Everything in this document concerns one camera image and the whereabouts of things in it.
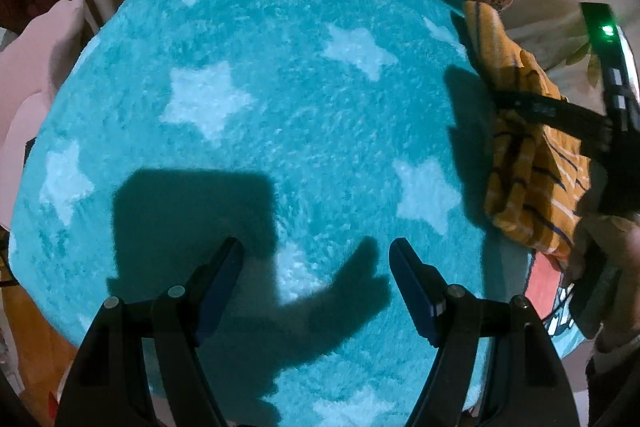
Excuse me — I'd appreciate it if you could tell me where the mustard striped knit sweater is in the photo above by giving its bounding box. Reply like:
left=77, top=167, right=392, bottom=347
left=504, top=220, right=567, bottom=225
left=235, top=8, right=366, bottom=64
left=463, top=1, right=590, bottom=261

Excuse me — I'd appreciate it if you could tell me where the teal star cartoon blanket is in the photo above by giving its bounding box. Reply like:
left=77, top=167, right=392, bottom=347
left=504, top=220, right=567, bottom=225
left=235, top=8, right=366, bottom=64
left=9, top=0, right=528, bottom=426

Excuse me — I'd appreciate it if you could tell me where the pink cloth at left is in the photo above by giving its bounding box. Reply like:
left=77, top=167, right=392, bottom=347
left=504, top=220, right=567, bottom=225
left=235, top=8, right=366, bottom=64
left=1, top=0, right=85, bottom=231

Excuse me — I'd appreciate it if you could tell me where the person's right hand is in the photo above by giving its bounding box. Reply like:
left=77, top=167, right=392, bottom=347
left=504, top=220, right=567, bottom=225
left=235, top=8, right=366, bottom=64
left=570, top=213, right=639, bottom=352

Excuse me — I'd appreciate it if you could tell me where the beige bed sheet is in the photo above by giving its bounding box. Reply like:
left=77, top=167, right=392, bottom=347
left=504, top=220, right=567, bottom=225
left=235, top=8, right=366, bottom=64
left=501, top=0, right=639, bottom=114

